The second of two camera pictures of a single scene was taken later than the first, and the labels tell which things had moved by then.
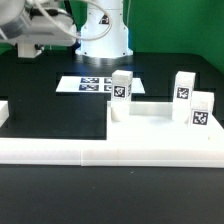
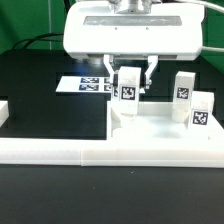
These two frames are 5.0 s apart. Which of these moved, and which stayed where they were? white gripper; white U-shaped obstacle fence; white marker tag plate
Moved: white gripper
Stayed: white marker tag plate; white U-shaped obstacle fence
